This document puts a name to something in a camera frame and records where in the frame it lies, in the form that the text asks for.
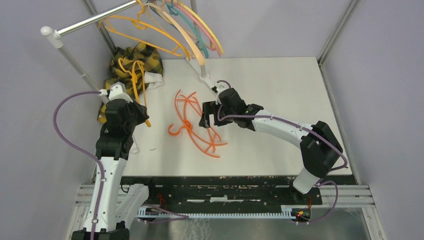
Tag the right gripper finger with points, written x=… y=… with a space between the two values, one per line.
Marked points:
x=209 y=109
x=219 y=119

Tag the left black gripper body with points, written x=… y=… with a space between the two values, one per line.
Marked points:
x=137 y=116

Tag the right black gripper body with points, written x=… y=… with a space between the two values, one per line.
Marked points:
x=224 y=112

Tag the orange plastic hanger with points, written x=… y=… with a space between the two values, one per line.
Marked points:
x=188 y=109

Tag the amber plastic hanger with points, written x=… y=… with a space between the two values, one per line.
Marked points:
x=179 y=51
x=134 y=78

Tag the pink wire hanger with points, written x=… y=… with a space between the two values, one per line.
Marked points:
x=200 y=31

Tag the teal wire hanger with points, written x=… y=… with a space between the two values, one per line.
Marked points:
x=163 y=7

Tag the yellow plastic hanger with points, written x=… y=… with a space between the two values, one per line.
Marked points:
x=190 y=10

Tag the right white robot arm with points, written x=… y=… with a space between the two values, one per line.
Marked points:
x=320 y=150

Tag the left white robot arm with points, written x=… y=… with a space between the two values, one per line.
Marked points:
x=107 y=219

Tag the yellow plaid cloth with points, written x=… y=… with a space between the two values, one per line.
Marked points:
x=153 y=66

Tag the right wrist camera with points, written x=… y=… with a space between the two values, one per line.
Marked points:
x=219 y=88

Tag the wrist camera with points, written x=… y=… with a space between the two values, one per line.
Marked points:
x=219 y=88
x=116 y=91

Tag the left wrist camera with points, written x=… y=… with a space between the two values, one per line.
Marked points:
x=116 y=91

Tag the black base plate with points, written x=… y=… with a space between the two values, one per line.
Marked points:
x=225 y=194

